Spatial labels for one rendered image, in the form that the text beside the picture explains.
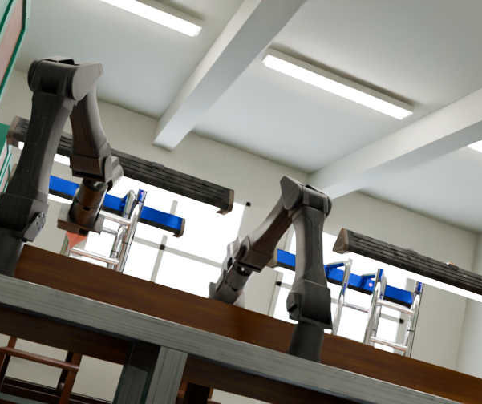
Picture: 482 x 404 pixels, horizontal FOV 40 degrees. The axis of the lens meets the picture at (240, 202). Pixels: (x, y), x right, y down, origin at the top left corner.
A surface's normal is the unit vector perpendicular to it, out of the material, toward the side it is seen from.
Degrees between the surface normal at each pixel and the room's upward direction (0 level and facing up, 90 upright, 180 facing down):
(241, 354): 90
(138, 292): 90
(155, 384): 90
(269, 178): 90
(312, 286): 65
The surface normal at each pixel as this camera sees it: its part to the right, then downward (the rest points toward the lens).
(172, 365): 0.32, -0.17
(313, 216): 0.47, -0.52
